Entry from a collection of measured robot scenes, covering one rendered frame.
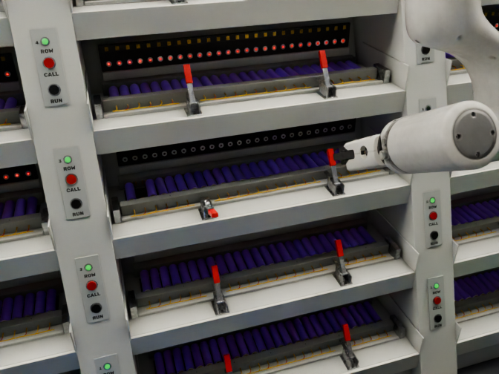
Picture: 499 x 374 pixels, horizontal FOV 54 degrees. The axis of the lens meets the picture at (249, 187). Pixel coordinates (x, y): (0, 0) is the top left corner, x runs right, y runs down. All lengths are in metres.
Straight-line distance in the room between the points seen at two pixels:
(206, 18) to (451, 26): 0.44
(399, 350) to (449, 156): 0.66
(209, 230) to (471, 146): 0.50
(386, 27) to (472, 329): 0.72
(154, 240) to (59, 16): 0.41
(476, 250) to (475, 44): 0.65
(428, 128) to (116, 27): 0.53
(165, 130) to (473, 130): 0.51
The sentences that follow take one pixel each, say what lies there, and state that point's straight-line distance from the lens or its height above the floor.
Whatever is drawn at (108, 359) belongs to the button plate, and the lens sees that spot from 0.99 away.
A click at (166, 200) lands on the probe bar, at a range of 0.96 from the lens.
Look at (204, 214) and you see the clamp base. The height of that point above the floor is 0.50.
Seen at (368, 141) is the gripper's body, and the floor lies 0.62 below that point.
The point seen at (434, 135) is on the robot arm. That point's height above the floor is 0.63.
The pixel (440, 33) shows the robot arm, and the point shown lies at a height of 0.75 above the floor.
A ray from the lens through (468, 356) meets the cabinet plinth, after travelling 1.35.
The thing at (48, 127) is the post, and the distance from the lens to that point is 0.88.
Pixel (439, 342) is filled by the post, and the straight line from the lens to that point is 1.23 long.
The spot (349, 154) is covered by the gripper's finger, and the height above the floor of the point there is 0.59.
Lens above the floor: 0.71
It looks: 11 degrees down
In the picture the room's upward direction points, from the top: 7 degrees counter-clockwise
